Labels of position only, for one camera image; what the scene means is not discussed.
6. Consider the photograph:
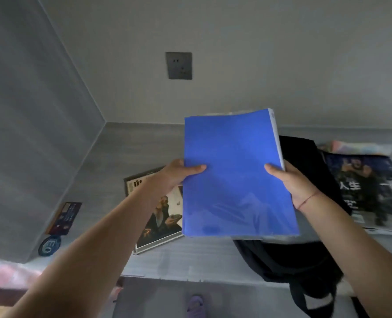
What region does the person's left hand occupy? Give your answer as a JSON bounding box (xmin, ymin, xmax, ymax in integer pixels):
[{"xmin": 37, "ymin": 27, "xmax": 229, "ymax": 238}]
[{"xmin": 152, "ymin": 158, "xmax": 207, "ymax": 197}]

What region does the person's right hand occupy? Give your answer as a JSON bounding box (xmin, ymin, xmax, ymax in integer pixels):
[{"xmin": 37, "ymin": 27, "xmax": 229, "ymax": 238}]
[{"xmin": 264, "ymin": 159, "xmax": 323, "ymax": 214}]

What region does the blue covered book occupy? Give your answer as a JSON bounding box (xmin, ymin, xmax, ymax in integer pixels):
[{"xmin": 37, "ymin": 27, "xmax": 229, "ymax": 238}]
[{"xmin": 182, "ymin": 108, "xmax": 300, "ymax": 238}]

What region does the person's left forearm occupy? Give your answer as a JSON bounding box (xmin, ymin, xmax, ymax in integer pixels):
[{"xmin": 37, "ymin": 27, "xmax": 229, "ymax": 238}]
[{"xmin": 2, "ymin": 177, "xmax": 170, "ymax": 318}]

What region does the person's right forearm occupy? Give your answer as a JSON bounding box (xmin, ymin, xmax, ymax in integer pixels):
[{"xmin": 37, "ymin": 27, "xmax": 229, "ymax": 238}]
[{"xmin": 297, "ymin": 192, "xmax": 392, "ymax": 318}]

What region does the magazine with seated figure cover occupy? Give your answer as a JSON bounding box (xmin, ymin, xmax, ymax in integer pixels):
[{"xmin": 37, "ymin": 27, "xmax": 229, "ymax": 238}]
[{"xmin": 123, "ymin": 166, "xmax": 185, "ymax": 255}]

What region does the pastel coloured booklet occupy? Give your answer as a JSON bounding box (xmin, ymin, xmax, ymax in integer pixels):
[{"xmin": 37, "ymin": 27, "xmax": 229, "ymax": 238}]
[{"xmin": 318, "ymin": 140, "xmax": 392, "ymax": 157}]

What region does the black backpack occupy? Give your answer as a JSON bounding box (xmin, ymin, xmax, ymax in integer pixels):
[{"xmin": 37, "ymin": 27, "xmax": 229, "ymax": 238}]
[{"xmin": 233, "ymin": 135, "xmax": 370, "ymax": 318}]

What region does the dark magazine with figure cover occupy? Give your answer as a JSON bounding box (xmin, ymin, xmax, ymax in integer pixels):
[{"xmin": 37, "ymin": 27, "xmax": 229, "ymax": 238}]
[{"xmin": 322, "ymin": 151, "xmax": 392, "ymax": 236}]

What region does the purple slipper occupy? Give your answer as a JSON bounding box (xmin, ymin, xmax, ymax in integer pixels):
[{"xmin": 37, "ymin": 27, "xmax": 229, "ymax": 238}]
[{"xmin": 186, "ymin": 295, "xmax": 205, "ymax": 318}]

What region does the dark rectangular card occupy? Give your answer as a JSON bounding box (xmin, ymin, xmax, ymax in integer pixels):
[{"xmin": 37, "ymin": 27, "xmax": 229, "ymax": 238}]
[{"xmin": 46, "ymin": 202, "xmax": 83, "ymax": 236}]

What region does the round blue badge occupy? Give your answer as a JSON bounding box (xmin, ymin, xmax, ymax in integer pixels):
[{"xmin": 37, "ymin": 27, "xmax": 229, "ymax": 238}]
[{"xmin": 38, "ymin": 235, "xmax": 62, "ymax": 257}]

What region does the red string bracelet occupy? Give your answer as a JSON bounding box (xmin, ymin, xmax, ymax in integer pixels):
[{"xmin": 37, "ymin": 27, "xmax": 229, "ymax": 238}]
[{"xmin": 297, "ymin": 191, "xmax": 322, "ymax": 212}]

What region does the grey wall socket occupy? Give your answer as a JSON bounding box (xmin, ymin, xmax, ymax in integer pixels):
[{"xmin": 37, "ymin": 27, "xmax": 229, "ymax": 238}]
[{"xmin": 165, "ymin": 52, "xmax": 193, "ymax": 80}]

